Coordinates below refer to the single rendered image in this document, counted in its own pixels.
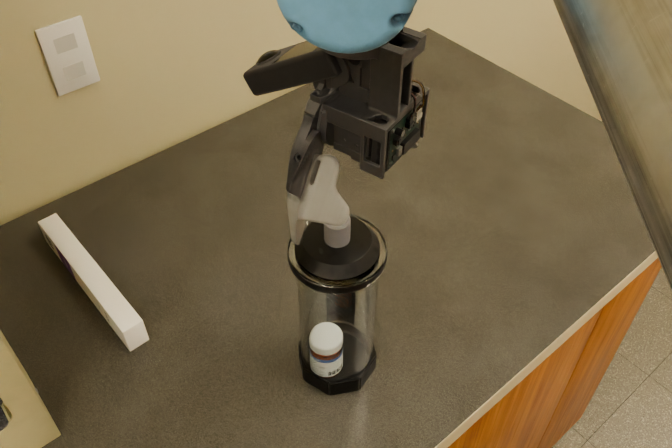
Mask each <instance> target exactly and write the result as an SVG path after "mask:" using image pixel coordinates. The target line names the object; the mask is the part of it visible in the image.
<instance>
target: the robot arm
mask: <svg viewBox="0 0 672 448"><path fill-rule="evenodd" d="M553 1H554V4H555V6H556V9H557V11H558V14H559V16H560V18H561V21H562V23H563V26H564V28H565V31H566V33H567V36H568V38H569V40H570V43H571V45H572V48H573V50H574V53H575V55H576V58H577V60H578V62H579V65H580V67H581V70H582V72H583V75H584V77H585V80H586V82H587V85H588V87H589V89H590V92H591V94H592V97H593V99H594V102H595V104H596V107H597V109H598V111H599V114H600V116H601V119H602V121H603V124H604V126H605V129H606V131H607V133H608V136H609V138H610V141H611V143H612V146H613V148H614V151H615V153H616V156H617V158H618V160H619V163H620V165H621V168H622V170H623V173H624V175H625V178H626V180H627V182H628V185H629V187H630V190H631V192H632V195H633V197H634V200H635V202H636V204H637V207H638V209H639V212H640V214H641V217H642V219H643V222H644V224H645V227H646V229H647V231H648V234H649V236H650V239H651V241H652V244H653V246H654V249H655V251H656V253H657V256H658V258H659V261H660V263H661V266H662V268H663V271H664V273H665V276H666V278H667V280H668V283H669V285H670V288H671V290H672V0H553ZM416 2H417V0H277V3H278V6H279V8H280V10H281V12H282V14H283V16H284V18H285V19H286V21H287V22H288V24H289V25H290V27H291V29H292V30H294V31H296V32H297V33H298V34H299V35H300V36H301V37H302V38H304V39H305V40H306V41H305V42H301V43H298V44H295V45H292V46H289V47H286V48H283V49H279V50H270V51H267V52H265V53H264V54H262V55H261V56H260V58H259V59H258V61H257V62H256V64H255V65H254V66H252V67H251V68H250V69H249V70H247V71H246V72H245V73H244V75H243V77H244V79H245V81H246V83H247V84H248V86H249V88H250V90H251V91H252V93H253V94H254V95H255V96H259V95H263V94H268V93H272V92H276V91H281V90H284V89H288V88H292V87H296V86H300V85H304V84H308V83H312V82H313V86H314V88H315V90H314V91H313V92H312V93H310V98H309V99H308V101H307V104H306V108H305V111H304V112H305V114H304V116H303V121H302V124H301V127H300V129H299V131H298V133H297V135H296V138H295V140H294V143H293V146H292V150H291V153H290V158H289V165H288V174H287V183H286V190H287V209H288V217H289V225H290V233H291V240H292V242H293V243H295V244H296V245H299V244H300V242H301V239H302V236H303V233H304V231H305V228H306V225H307V223H306V222H307V221H312V222H317V223H322V224H327V225H332V226H341V225H343V224H345V223H346V221H347V220H348V217H349V212H350V210H349V206H348V204H347V203H346V202H345V201H344V199H343V198H342V197H341V195H340V194H339V193H338V191H337V188H336V183H337V180H338V176H339V173H340V164H339V161H338V160H337V158H336V157H335V156H333V155H331V154H322V152H323V147H324V144H323V143H325V144H328V145H330V146H333V149H336V150H338V151H340V152H342V153H344V154H347V155H349V156H351V159H353V160H355V161H357V162H359V163H360V169H361V170H363V171H365V172H367V173H369V174H372V175H374V176H376V177H378V178H380V179H383V178H384V175H385V172H386V171H388V170H389V169H390V168H391V167H392V166H393V165H394V164H395V163H396V162H397V161H398V160H399V159H400V157H401V156H402V155H405V153H406V152H407V151H408V150H409V149H410V148H417V147H418V144H417V141H418V140H419V138H420V137H421V138H423V137H424V132H425V124H426V115H427V107H428V99H429V91H430V88H428V87H425V86H424V85H423V84H422V83H421V82H420V81H417V80H412V77H413V67H414V59H415V58H416V57H417V56H418V55H419V54H421V53H422V52H423V51H424V50H425V45H426V36H427V34H425V33H422V32H419V31H416V30H413V29H410V28H407V27H404V26H405V24H406V23H407V21H408V19H409V18H410V15H411V13H412V11H413V8H414V6H415V4H416ZM415 82H416V83H415ZM417 83H418V84H417Z"/></svg>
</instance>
